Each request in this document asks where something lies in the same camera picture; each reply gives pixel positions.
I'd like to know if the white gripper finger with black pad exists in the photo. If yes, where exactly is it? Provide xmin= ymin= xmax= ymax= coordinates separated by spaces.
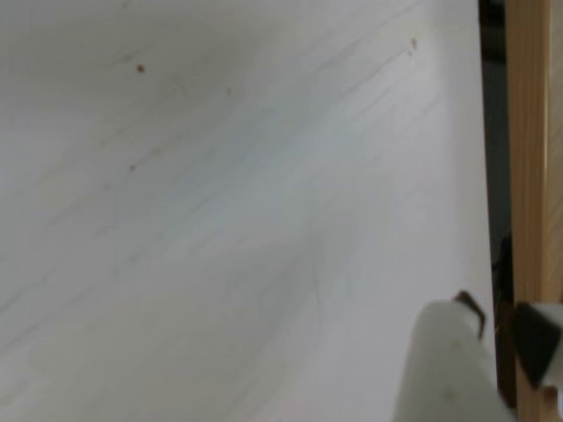
xmin=512 ymin=301 xmax=563 ymax=389

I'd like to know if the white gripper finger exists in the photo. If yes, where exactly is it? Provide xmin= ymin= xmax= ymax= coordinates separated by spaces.
xmin=393 ymin=289 xmax=518 ymax=422

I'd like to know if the light wooden beam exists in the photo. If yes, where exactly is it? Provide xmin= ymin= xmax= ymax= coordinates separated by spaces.
xmin=504 ymin=0 xmax=563 ymax=422

